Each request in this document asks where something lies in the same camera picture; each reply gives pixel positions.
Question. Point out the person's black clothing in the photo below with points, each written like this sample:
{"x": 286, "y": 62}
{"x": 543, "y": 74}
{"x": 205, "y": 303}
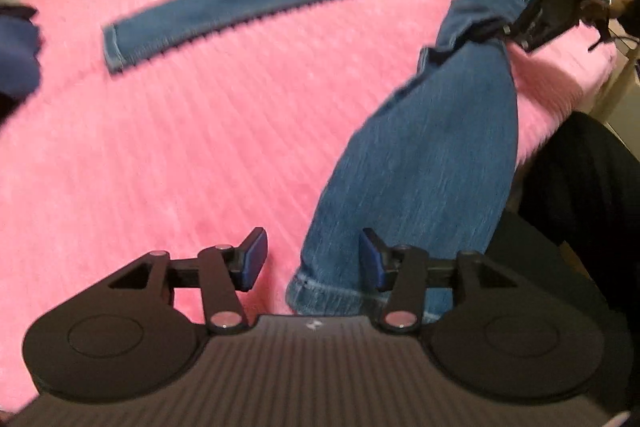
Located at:
{"x": 585, "y": 187}

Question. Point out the pink ribbed fleece blanket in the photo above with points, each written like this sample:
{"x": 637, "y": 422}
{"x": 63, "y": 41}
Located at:
{"x": 175, "y": 132}

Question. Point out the dark blue cloth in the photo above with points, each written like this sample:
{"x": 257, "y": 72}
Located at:
{"x": 15, "y": 52}

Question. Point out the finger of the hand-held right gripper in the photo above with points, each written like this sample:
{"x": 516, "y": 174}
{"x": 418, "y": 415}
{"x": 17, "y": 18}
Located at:
{"x": 545, "y": 17}

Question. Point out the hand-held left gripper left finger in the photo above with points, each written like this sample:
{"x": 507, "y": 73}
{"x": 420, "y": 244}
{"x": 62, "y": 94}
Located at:
{"x": 255, "y": 257}

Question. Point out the blue denim jeans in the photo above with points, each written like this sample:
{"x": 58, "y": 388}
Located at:
{"x": 425, "y": 167}

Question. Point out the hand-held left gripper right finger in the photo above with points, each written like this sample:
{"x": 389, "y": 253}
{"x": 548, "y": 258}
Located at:
{"x": 372, "y": 257}

